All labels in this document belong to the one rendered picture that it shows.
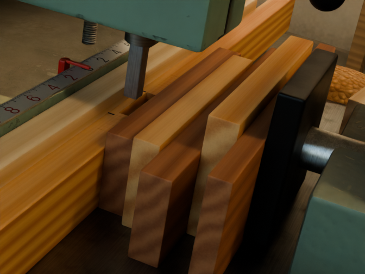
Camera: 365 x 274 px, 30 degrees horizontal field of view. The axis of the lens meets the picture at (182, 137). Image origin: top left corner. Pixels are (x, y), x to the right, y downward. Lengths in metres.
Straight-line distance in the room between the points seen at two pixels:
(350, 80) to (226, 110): 0.28
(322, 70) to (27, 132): 0.16
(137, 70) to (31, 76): 2.46
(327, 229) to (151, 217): 0.09
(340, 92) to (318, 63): 0.22
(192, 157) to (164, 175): 0.03
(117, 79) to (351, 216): 0.18
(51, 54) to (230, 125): 2.78
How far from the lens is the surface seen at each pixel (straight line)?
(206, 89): 0.43
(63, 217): 0.36
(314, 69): 0.39
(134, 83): 0.41
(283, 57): 0.46
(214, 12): 0.36
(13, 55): 3.07
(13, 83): 2.79
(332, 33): 3.89
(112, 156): 0.38
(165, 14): 0.36
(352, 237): 0.34
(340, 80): 0.62
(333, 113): 0.59
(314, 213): 0.33
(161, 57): 0.49
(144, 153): 0.36
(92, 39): 0.48
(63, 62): 0.43
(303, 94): 0.35
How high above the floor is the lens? 1.12
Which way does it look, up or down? 26 degrees down
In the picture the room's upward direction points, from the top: 10 degrees clockwise
